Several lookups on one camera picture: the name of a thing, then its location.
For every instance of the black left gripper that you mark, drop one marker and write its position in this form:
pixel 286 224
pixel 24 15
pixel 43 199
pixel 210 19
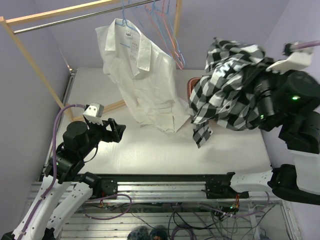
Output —
pixel 115 134

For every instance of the blue wire hanger white shirt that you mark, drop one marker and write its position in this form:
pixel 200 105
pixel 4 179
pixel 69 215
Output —
pixel 129 28

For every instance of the black white plaid shirt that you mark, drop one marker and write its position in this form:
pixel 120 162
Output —
pixel 220 95

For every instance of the blue wire hanger plaid shirt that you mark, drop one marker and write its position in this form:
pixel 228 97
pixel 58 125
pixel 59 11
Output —
pixel 145 16

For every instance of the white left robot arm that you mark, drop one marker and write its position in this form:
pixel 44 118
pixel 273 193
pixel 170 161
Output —
pixel 46 216

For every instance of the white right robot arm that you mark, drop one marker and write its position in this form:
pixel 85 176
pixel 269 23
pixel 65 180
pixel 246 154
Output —
pixel 288 101

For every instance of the white shirt paper tag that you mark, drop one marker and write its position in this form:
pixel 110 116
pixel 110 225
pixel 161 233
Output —
pixel 134 52

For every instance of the pink laundry basket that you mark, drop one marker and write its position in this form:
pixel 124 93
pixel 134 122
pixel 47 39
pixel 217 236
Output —
pixel 191 84

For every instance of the wooden clothes rack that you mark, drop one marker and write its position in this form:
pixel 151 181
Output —
pixel 8 23

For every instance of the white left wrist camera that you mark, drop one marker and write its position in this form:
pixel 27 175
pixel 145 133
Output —
pixel 93 113

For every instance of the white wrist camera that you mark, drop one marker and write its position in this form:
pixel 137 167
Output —
pixel 93 113
pixel 298 57

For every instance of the aluminium rail base frame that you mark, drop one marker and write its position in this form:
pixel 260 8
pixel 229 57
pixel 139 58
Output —
pixel 151 166

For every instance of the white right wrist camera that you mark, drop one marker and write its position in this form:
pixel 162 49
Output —
pixel 298 57

